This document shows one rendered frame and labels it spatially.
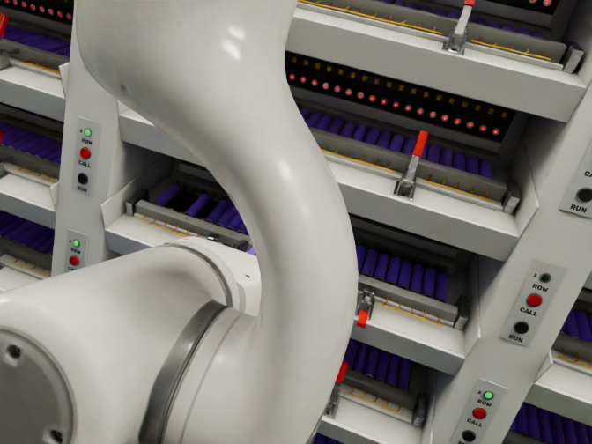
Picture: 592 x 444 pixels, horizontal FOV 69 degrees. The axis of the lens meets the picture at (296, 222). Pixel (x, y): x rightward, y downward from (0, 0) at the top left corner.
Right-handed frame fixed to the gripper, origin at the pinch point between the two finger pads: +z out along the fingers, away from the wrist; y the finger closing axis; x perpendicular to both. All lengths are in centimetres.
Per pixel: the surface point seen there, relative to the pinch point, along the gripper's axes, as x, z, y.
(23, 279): -26, 27, -48
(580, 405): -9, 19, 47
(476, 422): -17.5, 20.0, 35.6
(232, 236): -3.5, 23.4, -9.2
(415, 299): -3.4, 22.9, 21.9
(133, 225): -7.0, 22.5, -26.3
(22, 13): 23, 32, -65
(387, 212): 8.4, 17.1, 13.4
